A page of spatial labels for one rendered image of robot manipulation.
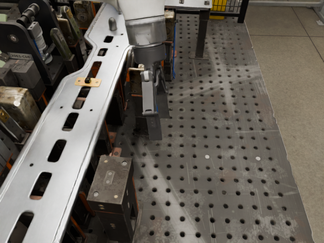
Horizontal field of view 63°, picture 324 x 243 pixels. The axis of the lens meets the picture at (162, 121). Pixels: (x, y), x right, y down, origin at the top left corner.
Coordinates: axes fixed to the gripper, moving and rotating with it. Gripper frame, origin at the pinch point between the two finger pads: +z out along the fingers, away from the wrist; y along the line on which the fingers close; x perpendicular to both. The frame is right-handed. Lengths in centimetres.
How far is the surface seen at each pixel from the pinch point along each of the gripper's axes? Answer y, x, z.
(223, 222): -6.2, 15.2, 39.9
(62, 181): 13.8, -23.1, 7.6
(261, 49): -228, 67, 25
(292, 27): -275, 109, 11
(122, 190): 16.0, -7.4, 8.8
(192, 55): -89, 5, -2
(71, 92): -13.7, -30.3, -6.8
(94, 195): 17.9, -13.4, 8.7
